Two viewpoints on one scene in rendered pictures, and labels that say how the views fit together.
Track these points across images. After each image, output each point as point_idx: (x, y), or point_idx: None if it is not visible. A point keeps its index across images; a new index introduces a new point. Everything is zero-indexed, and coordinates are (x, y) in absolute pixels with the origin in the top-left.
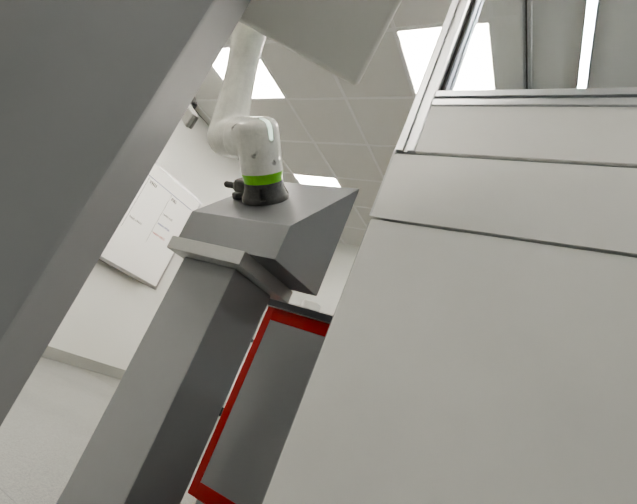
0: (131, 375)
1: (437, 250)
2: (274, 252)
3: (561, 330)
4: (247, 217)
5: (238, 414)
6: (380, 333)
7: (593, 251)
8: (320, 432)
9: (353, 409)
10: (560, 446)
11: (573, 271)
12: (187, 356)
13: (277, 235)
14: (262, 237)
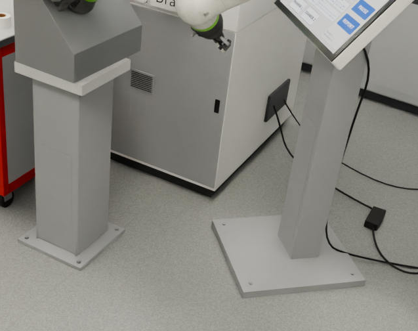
0: (84, 174)
1: (249, 33)
2: (139, 46)
3: (264, 39)
4: (113, 33)
5: (11, 132)
6: (239, 71)
7: (270, 11)
8: (229, 110)
9: (235, 97)
10: (261, 67)
11: (267, 20)
12: (108, 134)
13: (137, 35)
14: (130, 42)
